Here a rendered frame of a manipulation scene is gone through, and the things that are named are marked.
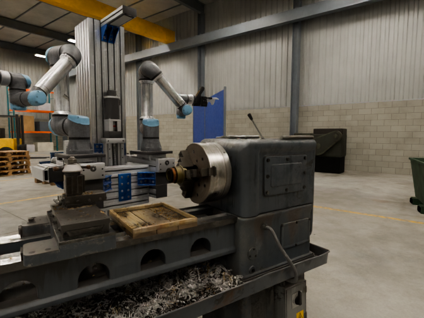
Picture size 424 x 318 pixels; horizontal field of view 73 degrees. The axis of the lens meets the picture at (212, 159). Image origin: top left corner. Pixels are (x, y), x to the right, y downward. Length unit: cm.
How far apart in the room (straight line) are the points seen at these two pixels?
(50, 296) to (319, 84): 1137
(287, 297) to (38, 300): 120
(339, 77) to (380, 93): 149
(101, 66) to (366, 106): 1008
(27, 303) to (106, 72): 144
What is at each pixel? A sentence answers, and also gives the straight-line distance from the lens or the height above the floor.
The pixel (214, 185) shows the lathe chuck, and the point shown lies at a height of 103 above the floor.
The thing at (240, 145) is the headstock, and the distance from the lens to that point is 143.
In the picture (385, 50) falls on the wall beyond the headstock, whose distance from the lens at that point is 1162.
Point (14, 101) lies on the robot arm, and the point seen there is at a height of 144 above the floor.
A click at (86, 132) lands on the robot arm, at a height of 129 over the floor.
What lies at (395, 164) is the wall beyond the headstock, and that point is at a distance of 1124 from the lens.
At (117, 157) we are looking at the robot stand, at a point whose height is 112.
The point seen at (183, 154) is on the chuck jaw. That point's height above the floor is 118.
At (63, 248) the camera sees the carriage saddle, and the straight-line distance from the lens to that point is 110.
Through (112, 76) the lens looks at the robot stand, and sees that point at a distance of 215.
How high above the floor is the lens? 128
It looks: 5 degrees down
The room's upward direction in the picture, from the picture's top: straight up
